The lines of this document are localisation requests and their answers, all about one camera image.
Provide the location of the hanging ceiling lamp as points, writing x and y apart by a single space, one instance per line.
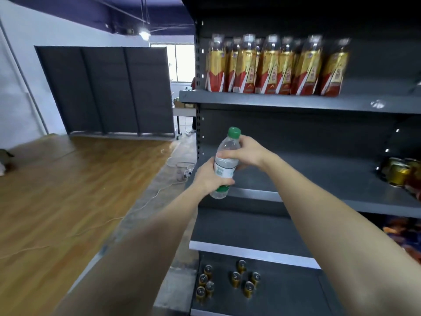
144 34

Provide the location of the dark grey partition panels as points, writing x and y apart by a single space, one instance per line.
105 88

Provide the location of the row of gold red drink bottles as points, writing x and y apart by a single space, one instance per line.
269 69

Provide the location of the pile of blue orange snack packets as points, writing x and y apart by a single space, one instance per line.
403 236

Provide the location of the water bottle green cap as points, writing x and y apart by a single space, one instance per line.
230 144

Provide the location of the person's right hand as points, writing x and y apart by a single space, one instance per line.
253 154

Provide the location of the person's left hand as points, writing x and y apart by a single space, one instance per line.
205 177

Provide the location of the person's left forearm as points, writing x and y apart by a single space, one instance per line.
148 253

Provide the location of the person's right forearm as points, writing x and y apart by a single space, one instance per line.
345 233

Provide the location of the white power strip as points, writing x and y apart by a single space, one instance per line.
187 172

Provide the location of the white wall pipe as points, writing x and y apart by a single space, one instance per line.
23 78

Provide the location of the group of small gold cans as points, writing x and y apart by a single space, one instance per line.
235 279

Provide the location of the dark grey metal shelf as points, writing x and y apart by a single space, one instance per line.
296 134

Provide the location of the pile of shiny yellow cans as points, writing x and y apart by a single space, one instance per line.
399 172

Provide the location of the white table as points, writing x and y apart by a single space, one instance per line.
184 111

